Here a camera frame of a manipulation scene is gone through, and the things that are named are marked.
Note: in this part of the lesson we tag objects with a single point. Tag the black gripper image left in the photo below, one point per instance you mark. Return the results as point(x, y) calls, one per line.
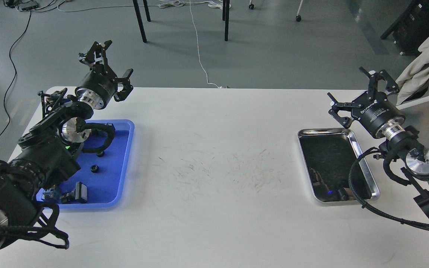
point(100, 84)

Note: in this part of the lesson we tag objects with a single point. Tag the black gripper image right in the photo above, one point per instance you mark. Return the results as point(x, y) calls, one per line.
point(377, 115)

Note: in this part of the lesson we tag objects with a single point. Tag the silver metal tray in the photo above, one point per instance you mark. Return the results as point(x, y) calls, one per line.
point(329, 155)

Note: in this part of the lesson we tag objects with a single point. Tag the blue plastic tray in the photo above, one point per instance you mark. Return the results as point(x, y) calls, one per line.
point(106, 186)

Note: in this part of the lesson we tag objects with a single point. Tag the black table leg left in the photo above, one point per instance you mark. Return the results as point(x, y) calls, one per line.
point(139, 17)

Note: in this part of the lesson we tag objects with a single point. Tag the black table leg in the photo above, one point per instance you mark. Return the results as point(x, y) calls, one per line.
point(139, 17)
point(225, 17)

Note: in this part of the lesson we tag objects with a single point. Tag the beige cloth on chair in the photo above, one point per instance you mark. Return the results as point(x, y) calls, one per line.
point(416, 74)

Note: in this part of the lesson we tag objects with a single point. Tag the black cabinet background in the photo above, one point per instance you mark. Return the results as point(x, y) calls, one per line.
point(411, 28)

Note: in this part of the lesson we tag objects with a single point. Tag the black table leg right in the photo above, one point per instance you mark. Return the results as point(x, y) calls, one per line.
point(225, 17)

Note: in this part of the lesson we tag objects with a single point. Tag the red push button switch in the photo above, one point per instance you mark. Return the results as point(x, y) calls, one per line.
point(109, 129)

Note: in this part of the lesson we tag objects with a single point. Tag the black rectangular switch block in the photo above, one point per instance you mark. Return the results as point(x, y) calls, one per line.
point(79, 194)

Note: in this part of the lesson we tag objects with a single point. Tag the yellow push button switch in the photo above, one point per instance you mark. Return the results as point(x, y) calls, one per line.
point(51, 195)

